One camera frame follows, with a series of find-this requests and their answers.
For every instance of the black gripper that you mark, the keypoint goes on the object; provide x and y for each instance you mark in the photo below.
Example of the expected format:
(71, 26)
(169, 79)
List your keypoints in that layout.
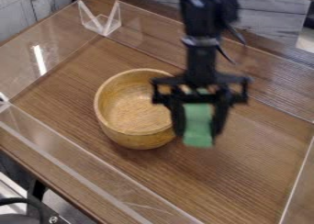
(201, 84)

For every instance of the green rectangular block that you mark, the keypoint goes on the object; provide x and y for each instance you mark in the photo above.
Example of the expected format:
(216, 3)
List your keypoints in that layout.
(197, 135)

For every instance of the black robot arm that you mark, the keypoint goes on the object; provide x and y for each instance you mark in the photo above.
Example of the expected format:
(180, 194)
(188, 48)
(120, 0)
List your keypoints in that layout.
(208, 18)

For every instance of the brown wooden bowl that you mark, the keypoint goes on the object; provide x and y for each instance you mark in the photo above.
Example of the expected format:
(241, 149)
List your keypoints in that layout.
(132, 121)

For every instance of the clear acrylic tray walls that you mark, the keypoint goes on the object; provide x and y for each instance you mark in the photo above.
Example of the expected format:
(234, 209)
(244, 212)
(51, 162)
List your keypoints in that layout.
(252, 179)

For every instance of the black metal table leg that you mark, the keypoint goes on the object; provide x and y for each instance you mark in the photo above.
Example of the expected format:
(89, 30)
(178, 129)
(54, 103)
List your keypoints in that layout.
(47, 215)

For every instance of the clear acrylic corner bracket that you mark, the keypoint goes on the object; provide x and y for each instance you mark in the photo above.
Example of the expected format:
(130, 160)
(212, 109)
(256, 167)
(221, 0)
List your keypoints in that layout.
(101, 24)

